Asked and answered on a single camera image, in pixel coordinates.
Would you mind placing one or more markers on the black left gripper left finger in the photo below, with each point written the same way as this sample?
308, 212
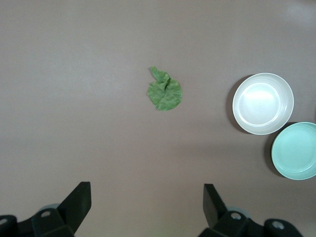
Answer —
76, 205

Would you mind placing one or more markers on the green lettuce leaf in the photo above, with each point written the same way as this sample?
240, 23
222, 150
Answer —
168, 96

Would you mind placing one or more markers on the mint green plate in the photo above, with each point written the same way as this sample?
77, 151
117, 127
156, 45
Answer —
296, 150

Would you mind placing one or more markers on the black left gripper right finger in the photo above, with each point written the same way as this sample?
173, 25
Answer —
214, 214

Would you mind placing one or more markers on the beige plate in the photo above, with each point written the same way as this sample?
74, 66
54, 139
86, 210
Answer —
261, 103

